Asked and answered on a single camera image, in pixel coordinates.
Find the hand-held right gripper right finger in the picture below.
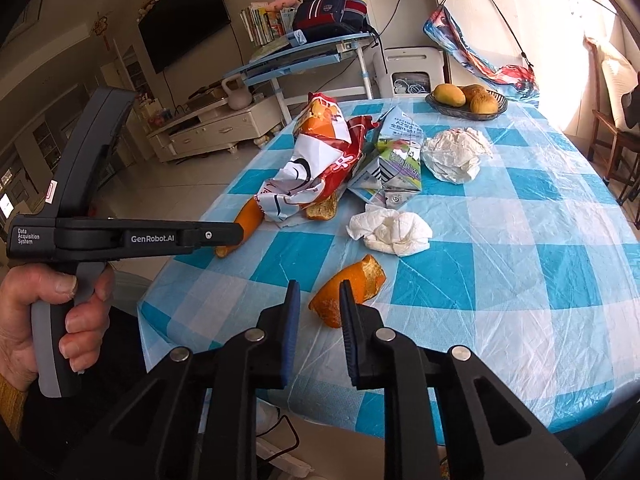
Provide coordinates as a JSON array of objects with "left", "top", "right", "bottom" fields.
[{"left": 339, "top": 280, "right": 586, "bottom": 480}]

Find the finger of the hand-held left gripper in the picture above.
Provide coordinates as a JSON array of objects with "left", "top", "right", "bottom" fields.
[{"left": 55, "top": 216, "right": 245, "bottom": 262}]

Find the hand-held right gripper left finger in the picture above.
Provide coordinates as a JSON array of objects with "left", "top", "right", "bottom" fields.
[{"left": 59, "top": 280, "right": 302, "bottom": 480}]

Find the curved orange peel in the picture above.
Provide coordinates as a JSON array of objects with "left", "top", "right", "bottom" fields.
[{"left": 307, "top": 254, "right": 387, "bottom": 329}]

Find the long orange peel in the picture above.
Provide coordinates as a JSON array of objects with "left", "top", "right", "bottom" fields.
[{"left": 215, "top": 197, "right": 266, "bottom": 259}]

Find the white tissue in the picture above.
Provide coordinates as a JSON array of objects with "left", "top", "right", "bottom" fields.
[{"left": 346, "top": 208, "right": 433, "bottom": 257}]

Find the small orange peel piece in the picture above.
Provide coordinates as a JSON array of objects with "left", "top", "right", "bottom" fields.
[{"left": 305, "top": 191, "right": 341, "bottom": 222}]

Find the crushed milk carton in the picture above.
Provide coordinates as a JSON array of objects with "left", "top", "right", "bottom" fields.
[{"left": 347, "top": 106, "right": 426, "bottom": 207}]

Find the red orange snack bag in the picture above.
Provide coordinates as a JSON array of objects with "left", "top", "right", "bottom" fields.
[{"left": 256, "top": 91, "right": 381, "bottom": 228}]

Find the white plastic bag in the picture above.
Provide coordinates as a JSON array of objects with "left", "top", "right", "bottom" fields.
[{"left": 421, "top": 127, "right": 493, "bottom": 184}]

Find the person's left hand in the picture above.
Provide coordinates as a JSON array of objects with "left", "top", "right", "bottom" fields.
[{"left": 0, "top": 261, "right": 115, "bottom": 391}]

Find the cream television cabinet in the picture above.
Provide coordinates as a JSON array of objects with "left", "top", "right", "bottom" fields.
[{"left": 146, "top": 94, "right": 283, "bottom": 163}]

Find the tan flat box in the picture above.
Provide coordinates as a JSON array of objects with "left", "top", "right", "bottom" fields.
[{"left": 187, "top": 87, "right": 226, "bottom": 108}]

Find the blue checked tablecloth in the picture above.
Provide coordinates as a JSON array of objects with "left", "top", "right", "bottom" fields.
[{"left": 136, "top": 95, "right": 640, "bottom": 448}]

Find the pink kettlebell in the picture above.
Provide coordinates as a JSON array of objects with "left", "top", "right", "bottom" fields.
[{"left": 221, "top": 74, "right": 251, "bottom": 111}]

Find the row of books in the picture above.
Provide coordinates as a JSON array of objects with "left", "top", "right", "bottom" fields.
[{"left": 239, "top": 2, "right": 296, "bottom": 46}]

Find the blue study desk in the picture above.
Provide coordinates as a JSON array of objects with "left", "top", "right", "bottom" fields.
[{"left": 222, "top": 31, "right": 381, "bottom": 123}]

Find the woven fruit bowl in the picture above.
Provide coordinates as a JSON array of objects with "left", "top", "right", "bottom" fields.
[{"left": 425, "top": 87, "right": 509, "bottom": 122}]

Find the yellow mango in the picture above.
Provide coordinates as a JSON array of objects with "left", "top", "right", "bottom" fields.
[{"left": 432, "top": 83, "right": 467, "bottom": 107}]

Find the speckled orange mango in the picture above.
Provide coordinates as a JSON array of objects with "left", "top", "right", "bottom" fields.
[{"left": 470, "top": 91, "right": 500, "bottom": 114}]

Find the navy red backpack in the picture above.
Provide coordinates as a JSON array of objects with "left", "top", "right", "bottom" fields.
[{"left": 291, "top": 0, "right": 377, "bottom": 45}]

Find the wooden chair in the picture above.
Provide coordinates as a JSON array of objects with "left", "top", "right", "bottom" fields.
[{"left": 585, "top": 37, "right": 640, "bottom": 206}]

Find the white pillow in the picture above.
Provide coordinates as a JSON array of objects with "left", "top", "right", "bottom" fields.
[{"left": 600, "top": 42, "right": 640, "bottom": 131}]

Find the red knot wall ornament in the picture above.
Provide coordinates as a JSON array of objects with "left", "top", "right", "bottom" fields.
[{"left": 92, "top": 12, "right": 113, "bottom": 51}]

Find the black wall television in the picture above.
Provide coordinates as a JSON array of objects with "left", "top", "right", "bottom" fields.
[{"left": 137, "top": 0, "right": 232, "bottom": 75}]

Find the printed drawstring bag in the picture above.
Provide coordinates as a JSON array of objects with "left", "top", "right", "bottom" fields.
[{"left": 423, "top": 0, "right": 541, "bottom": 106}]

